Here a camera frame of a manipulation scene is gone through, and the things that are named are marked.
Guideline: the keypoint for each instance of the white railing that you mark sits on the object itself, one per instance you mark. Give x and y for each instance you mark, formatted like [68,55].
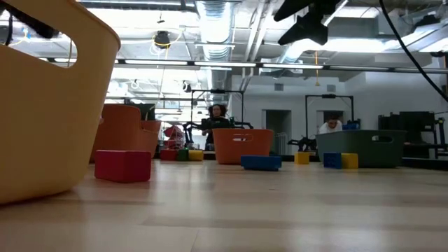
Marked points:
[281,143]

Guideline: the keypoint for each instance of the yellow plastic bin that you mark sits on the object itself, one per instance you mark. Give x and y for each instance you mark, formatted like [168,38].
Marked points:
[52,140]

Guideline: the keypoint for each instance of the silver ribbed ceiling duct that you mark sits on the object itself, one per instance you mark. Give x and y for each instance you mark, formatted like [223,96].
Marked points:
[214,21]

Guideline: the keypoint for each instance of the black gantry frame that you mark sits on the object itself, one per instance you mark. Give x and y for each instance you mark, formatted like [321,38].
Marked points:
[329,96]
[217,91]

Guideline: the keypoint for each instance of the large red rectangular block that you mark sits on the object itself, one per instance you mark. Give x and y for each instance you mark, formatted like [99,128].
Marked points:
[122,166]

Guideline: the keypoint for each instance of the small green block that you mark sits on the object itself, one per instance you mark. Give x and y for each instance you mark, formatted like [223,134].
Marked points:
[182,155]

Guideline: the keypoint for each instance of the red background object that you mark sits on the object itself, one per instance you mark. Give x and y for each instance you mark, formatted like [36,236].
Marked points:
[173,132]

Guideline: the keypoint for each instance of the small yellow block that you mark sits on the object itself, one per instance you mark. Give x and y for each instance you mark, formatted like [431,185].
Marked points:
[196,155]

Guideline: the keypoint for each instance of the black background robot arm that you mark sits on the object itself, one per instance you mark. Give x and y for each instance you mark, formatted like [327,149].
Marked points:
[302,143]
[190,126]
[243,124]

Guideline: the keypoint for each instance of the dark green plastic bin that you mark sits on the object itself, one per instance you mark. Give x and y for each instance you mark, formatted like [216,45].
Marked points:
[371,148]

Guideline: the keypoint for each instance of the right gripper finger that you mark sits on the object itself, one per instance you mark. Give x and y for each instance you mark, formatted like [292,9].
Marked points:
[311,31]
[292,10]

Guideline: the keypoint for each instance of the blue studded cube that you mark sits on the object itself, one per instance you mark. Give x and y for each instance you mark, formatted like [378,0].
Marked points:
[332,161]

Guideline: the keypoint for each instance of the orange plastic bin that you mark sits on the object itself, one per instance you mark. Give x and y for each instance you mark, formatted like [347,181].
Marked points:
[227,150]
[122,133]

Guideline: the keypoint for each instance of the black equipment rack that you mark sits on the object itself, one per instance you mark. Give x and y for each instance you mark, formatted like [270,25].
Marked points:
[413,122]

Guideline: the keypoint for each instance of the yellow cube block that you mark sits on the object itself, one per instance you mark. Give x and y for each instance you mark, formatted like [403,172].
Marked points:
[350,161]

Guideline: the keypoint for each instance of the black table edge rail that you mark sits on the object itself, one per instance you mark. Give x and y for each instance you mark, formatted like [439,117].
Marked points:
[287,158]

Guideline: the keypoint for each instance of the small red block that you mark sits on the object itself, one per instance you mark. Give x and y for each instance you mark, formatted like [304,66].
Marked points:
[168,155]

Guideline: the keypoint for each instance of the person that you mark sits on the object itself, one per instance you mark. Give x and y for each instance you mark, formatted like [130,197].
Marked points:
[330,127]
[217,124]

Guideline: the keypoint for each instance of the white LED light tube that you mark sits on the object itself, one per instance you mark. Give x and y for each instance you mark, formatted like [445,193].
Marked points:
[155,62]
[224,64]
[292,66]

